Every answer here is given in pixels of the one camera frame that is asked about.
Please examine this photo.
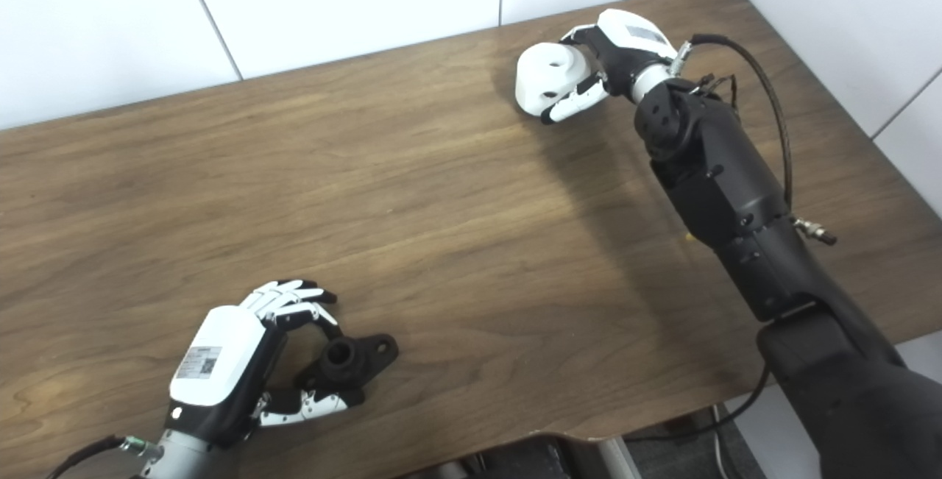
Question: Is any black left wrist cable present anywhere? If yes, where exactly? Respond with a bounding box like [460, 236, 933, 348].
[44, 433, 163, 479]

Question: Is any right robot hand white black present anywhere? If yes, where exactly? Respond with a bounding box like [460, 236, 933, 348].
[541, 8, 678, 125]

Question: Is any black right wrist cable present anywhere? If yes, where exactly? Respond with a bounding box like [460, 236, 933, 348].
[670, 33, 794, 213]

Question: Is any thin black right arm wire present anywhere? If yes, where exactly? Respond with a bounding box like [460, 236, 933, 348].
[692, 71, 741, 113]

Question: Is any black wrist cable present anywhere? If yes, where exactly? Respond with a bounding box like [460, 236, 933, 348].
[44, 433, 163, 479]
[670, 33, 794, 213]

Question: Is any black plastic holder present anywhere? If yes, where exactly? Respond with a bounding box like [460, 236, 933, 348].
[294, 333, 400, 408]

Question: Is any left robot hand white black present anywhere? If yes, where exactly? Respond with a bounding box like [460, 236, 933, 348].
[163, 279, 366, 450]

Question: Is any dark robot torso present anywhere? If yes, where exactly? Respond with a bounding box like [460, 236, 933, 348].
[401, 433, 628, 479]

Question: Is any black hanging cable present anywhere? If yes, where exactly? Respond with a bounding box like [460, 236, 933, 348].
[624, 365, 772, 443]

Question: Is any round white plastic piece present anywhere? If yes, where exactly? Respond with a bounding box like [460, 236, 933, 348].
[514, 42, 601, 116]

